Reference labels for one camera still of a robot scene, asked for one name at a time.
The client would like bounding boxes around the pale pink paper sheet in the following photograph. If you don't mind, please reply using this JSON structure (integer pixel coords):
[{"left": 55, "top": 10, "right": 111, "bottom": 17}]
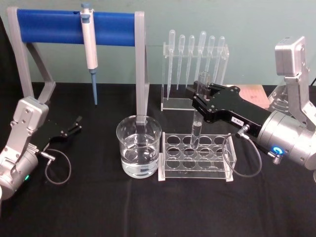
[{"left": 237, "top": 84, "right": 270, "bottom": 110}]

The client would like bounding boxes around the thin dark gripper cable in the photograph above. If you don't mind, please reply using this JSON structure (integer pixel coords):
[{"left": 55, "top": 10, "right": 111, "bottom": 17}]
[
  {"left": 221, "top": 124, "right": 263, "bottom": 178},
  {"left": 40, "top": 149, "right": 73, "bottom": 184}
]

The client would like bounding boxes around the glass beaker with water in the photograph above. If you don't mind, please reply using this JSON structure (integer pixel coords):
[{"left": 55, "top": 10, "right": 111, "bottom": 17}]
[{"left": 116, "top": 114, "right": 162, "bottom": 179}]

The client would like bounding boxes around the thin dark right gripper cable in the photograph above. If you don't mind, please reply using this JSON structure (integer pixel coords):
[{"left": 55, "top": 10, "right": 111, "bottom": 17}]
[{"left": 221, "top": 124, "right": 263, "bottom": 178}]

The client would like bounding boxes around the glass test tube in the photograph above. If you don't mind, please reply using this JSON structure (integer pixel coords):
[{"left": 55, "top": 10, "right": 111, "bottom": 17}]
[{"left": 190, "top": 71, "right": 211, "bottom": 150}]

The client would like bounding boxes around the clear acrylic test tube rack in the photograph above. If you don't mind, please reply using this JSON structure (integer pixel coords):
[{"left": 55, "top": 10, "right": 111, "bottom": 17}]
[{"left": 158, "top": 131, "right": 235, "bottom": 183}]

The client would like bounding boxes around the clear acrylic dropper rack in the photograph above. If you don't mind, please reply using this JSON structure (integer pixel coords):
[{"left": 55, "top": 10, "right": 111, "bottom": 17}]
[{"left": 160, "top": 40, "right": 231, "bottom": 111}]

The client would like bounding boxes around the black table cloth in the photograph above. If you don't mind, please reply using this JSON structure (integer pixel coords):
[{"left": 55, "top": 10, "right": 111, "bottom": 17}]
[{"left": 0, "top": 14, "right": 316, "bottom": 237}]

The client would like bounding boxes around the white and blue micropipette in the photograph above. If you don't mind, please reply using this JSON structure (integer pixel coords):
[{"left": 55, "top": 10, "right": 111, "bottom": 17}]
[{"left": 80, "top": 1, "right": 99, "bottom": 107}]

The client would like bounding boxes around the thin dark left gripper cable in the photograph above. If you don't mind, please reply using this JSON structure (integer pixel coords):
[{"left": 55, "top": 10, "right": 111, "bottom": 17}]
[{"left": 40, "top": 149, "right": 73, "bottom": 184}]

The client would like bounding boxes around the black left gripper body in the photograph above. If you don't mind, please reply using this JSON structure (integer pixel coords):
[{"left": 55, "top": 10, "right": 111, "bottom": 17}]
[{"left": 37, "top": 119, "right": 75, "bottom": 152}]

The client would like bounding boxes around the grey stand with blue bar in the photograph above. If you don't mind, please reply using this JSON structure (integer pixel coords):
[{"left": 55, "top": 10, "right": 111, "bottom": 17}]
[{"left": 6, "top": 6, "right": 150, "bottom": 125}]

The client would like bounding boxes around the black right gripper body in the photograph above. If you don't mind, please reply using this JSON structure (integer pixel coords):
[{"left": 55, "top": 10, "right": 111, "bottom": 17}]
[{"left": 201, "top": 85, "right": 272, "bottom": 139}]

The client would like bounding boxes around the glass conical flask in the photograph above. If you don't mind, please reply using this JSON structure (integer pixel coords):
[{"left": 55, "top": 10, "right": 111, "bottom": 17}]
[{"left": 267, "top": 78, "right": 293, "bottom": 117}]

